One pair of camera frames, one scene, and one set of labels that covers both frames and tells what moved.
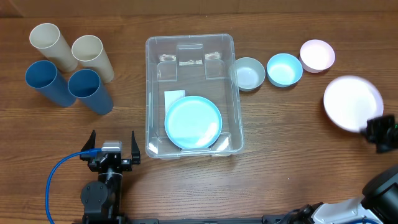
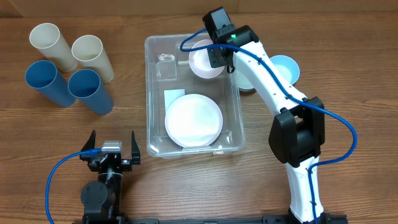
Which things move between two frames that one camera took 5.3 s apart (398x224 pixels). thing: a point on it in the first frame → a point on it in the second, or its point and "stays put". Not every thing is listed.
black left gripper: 127,164 stays put
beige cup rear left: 46,38 stays put
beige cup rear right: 88,50 stays put
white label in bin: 170,97 stays put
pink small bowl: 317,56 → 199,61
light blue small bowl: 284,70 stays put
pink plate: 350,101 → 193,120
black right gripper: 370,125 → 216,61
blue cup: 84,85 stays put
